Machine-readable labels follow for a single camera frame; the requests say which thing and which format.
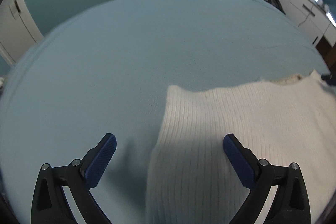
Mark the blue and cream knit sweater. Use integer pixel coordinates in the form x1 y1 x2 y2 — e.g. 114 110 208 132
145 71 335 223

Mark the brown wooden chair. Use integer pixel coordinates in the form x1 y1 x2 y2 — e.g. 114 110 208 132
324 45 336 69

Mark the teal bed sheet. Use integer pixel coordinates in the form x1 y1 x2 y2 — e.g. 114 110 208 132
1 0 328 223

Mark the white room door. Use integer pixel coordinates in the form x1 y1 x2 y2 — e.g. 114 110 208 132
0 0 43 67

